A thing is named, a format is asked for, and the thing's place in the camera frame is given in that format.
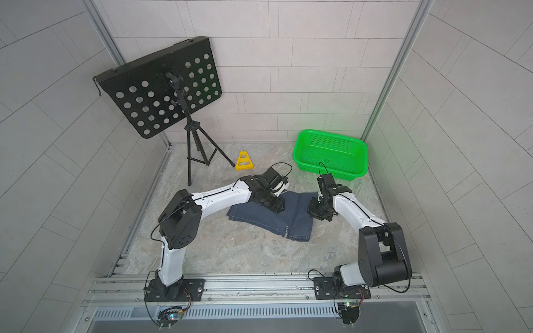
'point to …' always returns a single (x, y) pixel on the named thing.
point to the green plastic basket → (325, 152)
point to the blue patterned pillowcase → (293, 222)
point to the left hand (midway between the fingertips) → (285, 206)
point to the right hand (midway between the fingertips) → (309, 211)
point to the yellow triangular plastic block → (243, 161)
